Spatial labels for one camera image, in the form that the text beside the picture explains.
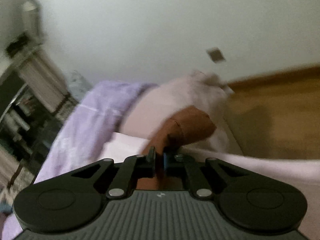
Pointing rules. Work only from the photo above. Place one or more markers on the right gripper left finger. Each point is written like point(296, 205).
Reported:
point(137, 172)

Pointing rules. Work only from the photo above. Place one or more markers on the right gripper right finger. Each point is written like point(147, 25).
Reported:
point(181, 169)

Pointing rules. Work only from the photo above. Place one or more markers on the brown padded jacket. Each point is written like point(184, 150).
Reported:
point(185, 127)

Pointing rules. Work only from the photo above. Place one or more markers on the dark window with hanging clothes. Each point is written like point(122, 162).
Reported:
point(31, 117)

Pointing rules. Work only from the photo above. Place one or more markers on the purple duvet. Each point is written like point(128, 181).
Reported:
point(81, 139)

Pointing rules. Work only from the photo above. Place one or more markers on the pink printed blanket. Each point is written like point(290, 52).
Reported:
point(207, 93)

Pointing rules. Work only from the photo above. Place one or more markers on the covered standing fan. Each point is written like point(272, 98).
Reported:
point(77, 85)

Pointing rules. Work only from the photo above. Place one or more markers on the right beige striped curtain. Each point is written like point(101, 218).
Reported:
point(44, 79)

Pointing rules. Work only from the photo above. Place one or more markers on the wall switch plate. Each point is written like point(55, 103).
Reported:
point(215, 55)

